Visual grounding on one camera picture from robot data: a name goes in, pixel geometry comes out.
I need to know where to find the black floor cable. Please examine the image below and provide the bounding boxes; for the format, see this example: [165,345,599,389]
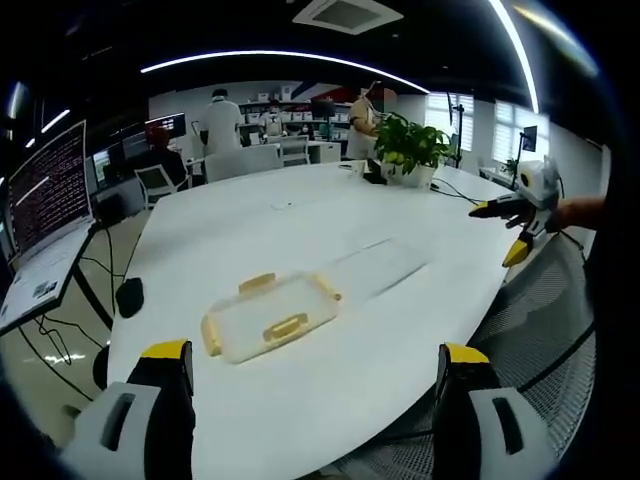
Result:
[37,227,139,369]

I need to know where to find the black cable on table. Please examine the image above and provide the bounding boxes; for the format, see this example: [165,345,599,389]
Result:
[430,175,484,205]

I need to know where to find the small monitor on stand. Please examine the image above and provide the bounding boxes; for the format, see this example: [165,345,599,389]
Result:
[518,124,540,162]

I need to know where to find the open laptop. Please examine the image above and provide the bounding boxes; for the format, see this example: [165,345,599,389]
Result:
[0,118,97,334]

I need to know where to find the black computer mouse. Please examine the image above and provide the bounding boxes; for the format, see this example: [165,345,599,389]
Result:
[115,277,146,320]

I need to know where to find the computer monitor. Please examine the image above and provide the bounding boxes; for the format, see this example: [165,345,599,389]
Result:
[121,132,152,160]
[144,113,187,140]
[91,148,115,185]

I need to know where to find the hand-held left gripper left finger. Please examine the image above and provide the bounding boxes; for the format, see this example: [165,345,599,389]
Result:
[58,338,197,480]

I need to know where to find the grey mesh office chair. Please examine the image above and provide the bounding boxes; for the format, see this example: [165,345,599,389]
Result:
[332,232,600,480]

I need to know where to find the storage shelf with boxes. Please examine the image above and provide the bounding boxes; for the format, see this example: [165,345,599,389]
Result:
[238,98,352,144]

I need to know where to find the clear plastic container yellow latches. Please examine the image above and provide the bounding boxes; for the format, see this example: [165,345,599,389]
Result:
[199,269,346,365]

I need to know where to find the ceiling air conditioner vent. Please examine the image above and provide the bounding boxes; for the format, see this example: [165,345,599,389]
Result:
[291,0,405,36]

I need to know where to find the black tripod stand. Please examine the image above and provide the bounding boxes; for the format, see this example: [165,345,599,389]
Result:
[446,91,467,169]

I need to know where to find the white office chair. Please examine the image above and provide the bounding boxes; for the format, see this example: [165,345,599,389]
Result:
[278,133,312,168]
[133,163,184,210]
[203,144,284,185]

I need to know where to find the black box on table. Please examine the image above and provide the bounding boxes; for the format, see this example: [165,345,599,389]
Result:
[361,158,390,185]

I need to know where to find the green potted plant white pot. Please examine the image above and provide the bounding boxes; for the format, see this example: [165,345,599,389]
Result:
[372,111,455,190]

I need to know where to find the curved ceiling light strip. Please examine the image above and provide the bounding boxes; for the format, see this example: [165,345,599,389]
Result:
[139,49,431,95]
[487,0,542,115]

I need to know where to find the laptop stand table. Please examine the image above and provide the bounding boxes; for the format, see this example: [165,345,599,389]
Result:
[0,222,119,341]

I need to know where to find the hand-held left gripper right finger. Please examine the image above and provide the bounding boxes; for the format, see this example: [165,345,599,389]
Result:
[436,342,567,480]

